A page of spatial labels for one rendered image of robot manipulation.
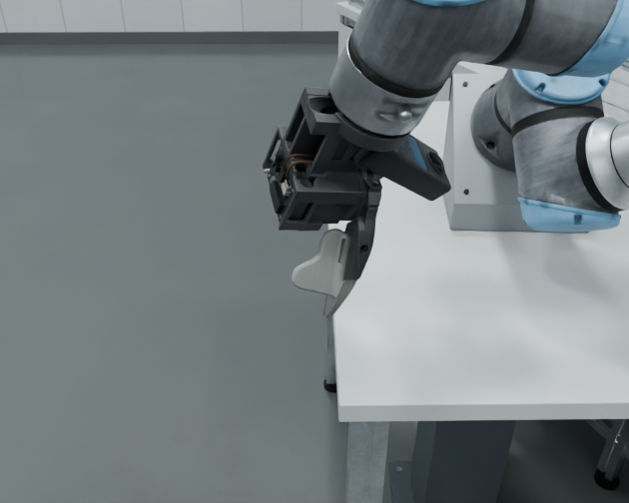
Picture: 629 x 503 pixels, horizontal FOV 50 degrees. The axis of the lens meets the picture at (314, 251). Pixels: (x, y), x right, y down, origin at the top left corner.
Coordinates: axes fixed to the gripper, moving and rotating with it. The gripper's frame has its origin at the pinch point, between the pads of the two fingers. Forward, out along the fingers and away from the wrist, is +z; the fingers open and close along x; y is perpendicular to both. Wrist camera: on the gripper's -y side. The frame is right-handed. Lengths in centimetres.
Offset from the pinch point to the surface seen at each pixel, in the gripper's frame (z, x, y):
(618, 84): 16, -51, -88
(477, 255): 18.1, -10.6, -35.8
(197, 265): 153, -96, -31
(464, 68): 40, -81, -76
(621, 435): 70, 7, -101
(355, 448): 24.4, 13.4, -10.6
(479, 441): 64, 5, -58
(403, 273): 20.5, -9.3, -23.6
